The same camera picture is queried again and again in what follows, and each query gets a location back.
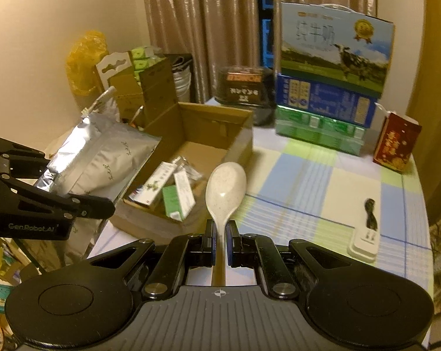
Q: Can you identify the blue carton box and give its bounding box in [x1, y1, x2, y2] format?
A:
[275, 73, 376, 129]

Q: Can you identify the green tissue pack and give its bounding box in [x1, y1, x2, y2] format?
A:
[133, 58, 157, 74]
[132, 46, 159, 61]

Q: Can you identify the speckled white spoon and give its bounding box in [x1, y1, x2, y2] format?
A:
[205, 161, 248, 286]

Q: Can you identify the white and green medicine box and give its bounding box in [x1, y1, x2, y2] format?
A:
[128, 162, 178, 206]

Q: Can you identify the bundled black cable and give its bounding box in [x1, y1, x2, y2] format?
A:
[363, 198, 379, 232]

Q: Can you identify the silver foil bag leaf print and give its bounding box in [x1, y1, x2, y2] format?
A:
[34, 111, 163, 264]

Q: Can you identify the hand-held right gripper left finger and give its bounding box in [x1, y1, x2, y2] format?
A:
[82, 219, 218, 301]

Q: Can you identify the green carton pack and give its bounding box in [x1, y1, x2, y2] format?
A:
[274, 106, 367, 159]

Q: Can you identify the white power strip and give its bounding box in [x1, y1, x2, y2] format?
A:
[347, 227, 384, 263]

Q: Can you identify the white cardboard insert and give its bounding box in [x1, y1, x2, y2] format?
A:
[95, 52, 134, 93]

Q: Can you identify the stack of blue plastic crates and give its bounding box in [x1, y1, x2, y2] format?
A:
[256, 0, 284, 71]

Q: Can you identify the milk carton box cow print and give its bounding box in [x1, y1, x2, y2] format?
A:
[279, 2, 395, 100]

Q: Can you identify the yellow plastic bag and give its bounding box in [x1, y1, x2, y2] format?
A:
[67, 31, 109, 96]

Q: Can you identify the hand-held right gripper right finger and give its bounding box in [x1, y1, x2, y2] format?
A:
[226, 219, 352, 299]

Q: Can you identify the dark cake container brown label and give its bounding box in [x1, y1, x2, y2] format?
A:
[215, 65, 276, 125]

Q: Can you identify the red gift box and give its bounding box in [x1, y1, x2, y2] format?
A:
[373, 111, 423, 173]

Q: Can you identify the golden curtain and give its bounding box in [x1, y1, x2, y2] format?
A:
[405, 0, 441, 176]

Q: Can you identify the white ribbed bucket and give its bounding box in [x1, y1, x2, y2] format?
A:
[173, 66, 192, 94]

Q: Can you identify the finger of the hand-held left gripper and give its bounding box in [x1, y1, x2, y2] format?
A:
[0, 173, 116, 221]
[0, 134, 48, 177]

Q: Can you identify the large brown cardboard box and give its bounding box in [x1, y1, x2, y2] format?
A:
[107, 56, 181, 125]

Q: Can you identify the clear plastic bag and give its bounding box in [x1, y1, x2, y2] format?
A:
[169, 155, 203, 184]

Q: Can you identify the slim white box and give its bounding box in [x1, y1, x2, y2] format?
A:
[173, 171, 197, 216]

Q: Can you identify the plaid cloth desktop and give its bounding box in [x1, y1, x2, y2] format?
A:
[86, 97, 436, 344]

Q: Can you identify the small green box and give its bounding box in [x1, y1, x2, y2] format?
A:
[162, 185, 185, 221]

